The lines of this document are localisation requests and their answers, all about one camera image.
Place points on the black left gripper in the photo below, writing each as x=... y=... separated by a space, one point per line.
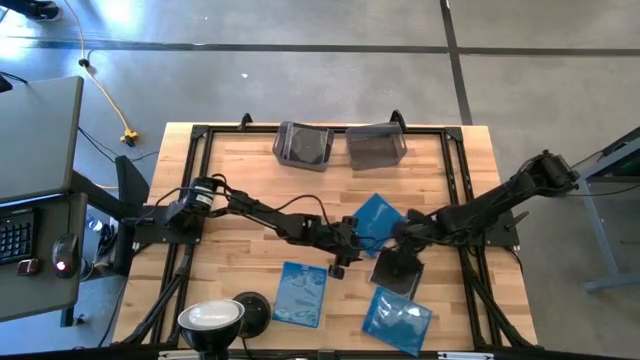
x=342 y=240

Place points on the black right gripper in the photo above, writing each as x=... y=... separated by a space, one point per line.
x=415 y=230

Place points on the blue jewel case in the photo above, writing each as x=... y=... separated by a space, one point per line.
x=300 y=295
x=375 y=220
x=397 y=320

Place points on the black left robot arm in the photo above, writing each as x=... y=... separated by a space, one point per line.
x=270 y=217

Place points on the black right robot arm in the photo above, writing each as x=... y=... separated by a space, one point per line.
x=480 y=205

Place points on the black round lamp base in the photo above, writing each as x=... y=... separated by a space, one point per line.
x=257 y=312

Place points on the grey translucent plastic bin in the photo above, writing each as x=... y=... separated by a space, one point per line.
x=376 y=147
x=280 y=155

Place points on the black clamp lever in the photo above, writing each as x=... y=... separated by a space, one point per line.
x=135 y=220
x=517 y=220

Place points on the black desk stand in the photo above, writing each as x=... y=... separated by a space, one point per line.
x=131 y=185

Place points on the black computer mouse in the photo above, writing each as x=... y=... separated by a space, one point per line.
x=65 y=255

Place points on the grey desk top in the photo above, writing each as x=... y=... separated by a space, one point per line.
x=45 y=295

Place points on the small dark red device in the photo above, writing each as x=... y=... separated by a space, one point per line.
x=28 y=267

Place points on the black keyboard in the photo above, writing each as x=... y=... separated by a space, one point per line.
x=15 y=237

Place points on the grey raised desk panel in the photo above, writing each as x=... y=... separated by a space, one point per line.
x=40 y=140

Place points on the person's shoe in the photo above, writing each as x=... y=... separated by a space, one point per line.
x=40 y=10

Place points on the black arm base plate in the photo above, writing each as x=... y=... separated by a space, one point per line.
x=502 y=235
x=150 y=232

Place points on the black metal table frame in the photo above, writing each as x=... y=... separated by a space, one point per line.
x=230 y=128

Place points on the grey metal desk frame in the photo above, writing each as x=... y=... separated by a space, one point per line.
x=615 y=281

